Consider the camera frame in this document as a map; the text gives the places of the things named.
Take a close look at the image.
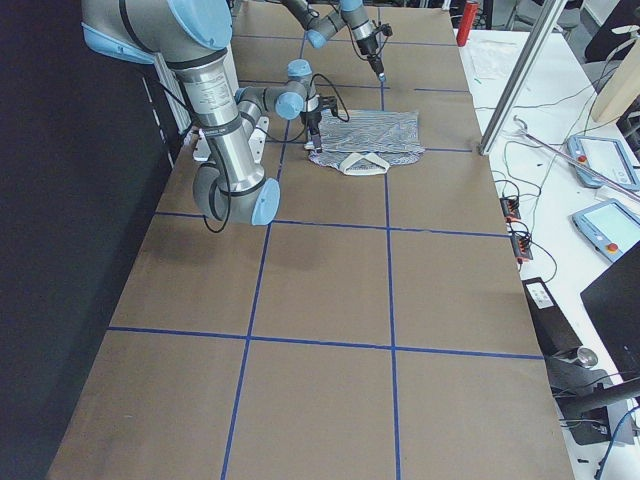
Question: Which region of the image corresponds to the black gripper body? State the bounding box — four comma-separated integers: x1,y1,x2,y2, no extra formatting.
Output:
302,112,323,153
357,37,386,83

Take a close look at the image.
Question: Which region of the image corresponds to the navy white striped polo shirt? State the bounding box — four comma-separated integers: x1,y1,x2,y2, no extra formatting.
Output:
309,110,425,176

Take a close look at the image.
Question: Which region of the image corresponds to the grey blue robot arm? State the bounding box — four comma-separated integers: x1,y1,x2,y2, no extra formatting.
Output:
281,0,393,84
81,0,319,225

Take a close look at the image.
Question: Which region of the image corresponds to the red cylinder bottle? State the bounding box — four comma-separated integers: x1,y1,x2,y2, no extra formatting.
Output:
456,0,479,47

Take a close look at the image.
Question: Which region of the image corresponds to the clear plastic bag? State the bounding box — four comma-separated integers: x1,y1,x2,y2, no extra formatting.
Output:
468,40,520,80

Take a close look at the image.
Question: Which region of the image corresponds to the metal reacher grabber tool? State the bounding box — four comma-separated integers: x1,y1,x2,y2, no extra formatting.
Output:
513,116,639,198

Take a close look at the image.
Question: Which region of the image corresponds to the orange black power strip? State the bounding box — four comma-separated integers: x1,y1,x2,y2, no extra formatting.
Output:
499,196,521,223
511,231,533,264

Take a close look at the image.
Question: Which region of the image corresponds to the brown paper table cover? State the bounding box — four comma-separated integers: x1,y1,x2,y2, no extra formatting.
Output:
48,3,573,479

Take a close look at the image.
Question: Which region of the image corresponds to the beige wooden board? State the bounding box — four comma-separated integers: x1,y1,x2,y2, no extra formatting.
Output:
591,25,639,122

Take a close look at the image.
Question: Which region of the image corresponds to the near blue teach pendant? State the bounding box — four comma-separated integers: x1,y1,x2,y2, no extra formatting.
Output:
571,199,639,263

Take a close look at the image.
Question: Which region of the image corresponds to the black box with label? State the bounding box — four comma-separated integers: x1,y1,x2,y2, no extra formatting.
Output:
522,277,582,356

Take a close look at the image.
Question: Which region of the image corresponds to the black computer monitor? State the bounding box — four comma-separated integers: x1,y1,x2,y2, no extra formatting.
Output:
580,244,640,379

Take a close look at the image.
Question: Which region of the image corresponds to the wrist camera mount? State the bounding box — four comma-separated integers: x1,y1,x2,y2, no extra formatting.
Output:
375,23,393,37
320,96,338,117

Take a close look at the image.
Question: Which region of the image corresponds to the aluminium frame post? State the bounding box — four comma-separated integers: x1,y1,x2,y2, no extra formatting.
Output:
478,0,566,155

